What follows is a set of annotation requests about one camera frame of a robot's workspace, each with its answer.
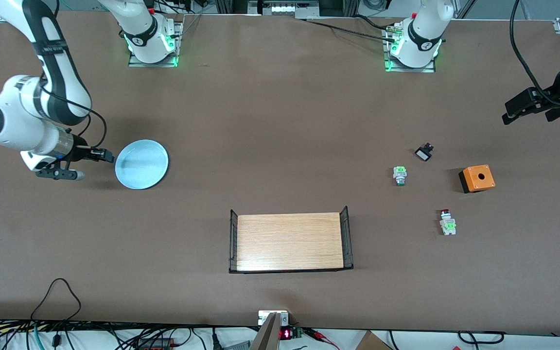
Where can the green push button switch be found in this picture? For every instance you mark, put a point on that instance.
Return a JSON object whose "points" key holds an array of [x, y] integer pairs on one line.
{"points": [[399, 174]]}

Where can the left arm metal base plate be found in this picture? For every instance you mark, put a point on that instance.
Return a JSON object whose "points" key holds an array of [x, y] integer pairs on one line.
{"points": [[409, 70]]}

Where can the red digit display module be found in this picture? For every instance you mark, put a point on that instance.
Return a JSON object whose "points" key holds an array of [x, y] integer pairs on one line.
{"points": [[286, 334]]}

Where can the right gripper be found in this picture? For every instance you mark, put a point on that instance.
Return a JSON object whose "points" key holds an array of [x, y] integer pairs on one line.
{"points": [[79, 152]]}

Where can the grey camera pole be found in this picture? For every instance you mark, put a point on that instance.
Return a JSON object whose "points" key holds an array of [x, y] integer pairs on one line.
{"points": [[266, 338]]}

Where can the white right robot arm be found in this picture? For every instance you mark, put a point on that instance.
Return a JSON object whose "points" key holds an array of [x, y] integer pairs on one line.
{"points": [[17, 121]]}

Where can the light blue round plate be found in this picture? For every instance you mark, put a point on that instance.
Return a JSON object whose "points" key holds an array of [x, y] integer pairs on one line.
{"points": [[141, 165]]}

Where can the silver metal camera bracket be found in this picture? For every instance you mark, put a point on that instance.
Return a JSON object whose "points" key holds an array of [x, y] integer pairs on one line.
{"points": [[263, 317]]}

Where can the silver metal frame unit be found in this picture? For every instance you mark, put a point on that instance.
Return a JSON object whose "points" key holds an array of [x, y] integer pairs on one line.
{"points": [[285, 8]]}

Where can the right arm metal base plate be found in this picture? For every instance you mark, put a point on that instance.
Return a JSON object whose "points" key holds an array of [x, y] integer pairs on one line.
{"points": [[153, 64]]}

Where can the grey box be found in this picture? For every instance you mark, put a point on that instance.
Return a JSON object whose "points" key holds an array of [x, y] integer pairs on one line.
{"points": [[236, 346]]}

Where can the black and orange power brick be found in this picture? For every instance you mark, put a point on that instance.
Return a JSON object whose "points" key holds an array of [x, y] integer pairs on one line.
{"points": [[156, 344]]}

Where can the brown cardboard piece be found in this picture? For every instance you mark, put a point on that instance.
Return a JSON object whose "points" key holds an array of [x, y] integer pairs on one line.
{"points": [[372, 342]]}

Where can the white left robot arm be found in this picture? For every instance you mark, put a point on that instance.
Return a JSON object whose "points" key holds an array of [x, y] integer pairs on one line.
{"points": [[423, 34]]}

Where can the red clip test leads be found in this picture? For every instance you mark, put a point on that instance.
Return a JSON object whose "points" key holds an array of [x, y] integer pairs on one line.
{"points": [[316, 333]]}

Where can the red push button switch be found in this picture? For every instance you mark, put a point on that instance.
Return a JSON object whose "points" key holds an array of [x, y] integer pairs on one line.
{"points": [[448, 223]]}

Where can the orange button enclosure box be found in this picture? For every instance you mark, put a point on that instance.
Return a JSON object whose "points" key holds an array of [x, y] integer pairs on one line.
{"points": [[478, 179]]}

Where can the small black switch part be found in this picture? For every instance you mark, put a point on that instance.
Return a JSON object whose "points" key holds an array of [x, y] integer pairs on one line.
{"points": [[424, 154]]}

